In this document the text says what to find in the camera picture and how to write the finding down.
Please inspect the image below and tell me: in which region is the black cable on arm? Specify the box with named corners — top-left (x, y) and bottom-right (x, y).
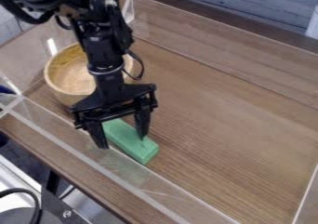
top-left (122, 49), bottom-right (146, 81)

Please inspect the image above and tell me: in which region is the clear acrylic front barrier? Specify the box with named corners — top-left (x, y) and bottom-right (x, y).
top-left (0, 74), bottom-right (239, 224)

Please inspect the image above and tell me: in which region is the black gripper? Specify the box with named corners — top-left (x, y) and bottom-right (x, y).
top-left (71, 66), bottom-right (158, 149)

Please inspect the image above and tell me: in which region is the black floor cable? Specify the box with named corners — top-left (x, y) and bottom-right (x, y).
top-left (0, 188), bottom-right (43, 224)

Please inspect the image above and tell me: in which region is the green rectangular block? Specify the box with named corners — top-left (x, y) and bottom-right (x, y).
top-left (103, 119), bottom-right (159, 165)

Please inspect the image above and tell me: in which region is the clear acrylic corner bracket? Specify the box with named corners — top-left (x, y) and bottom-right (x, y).
top-left (122, 0), bottom-right (134, 23)

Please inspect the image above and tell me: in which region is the brown wooden bowl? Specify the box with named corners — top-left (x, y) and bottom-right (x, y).
top-left (44, 42), bottom-right (135, 108)

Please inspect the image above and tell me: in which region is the black table leg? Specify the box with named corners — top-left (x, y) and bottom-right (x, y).
top-left (45, 171), bottom-right (62, 195)

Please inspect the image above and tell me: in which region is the black metal bracket with screw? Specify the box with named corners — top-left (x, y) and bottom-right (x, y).
top-left (40, 189), bottom-right (92, 224)

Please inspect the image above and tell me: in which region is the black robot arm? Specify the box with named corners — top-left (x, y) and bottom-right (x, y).
top-left (0, 0), bottom-right (158, 149)

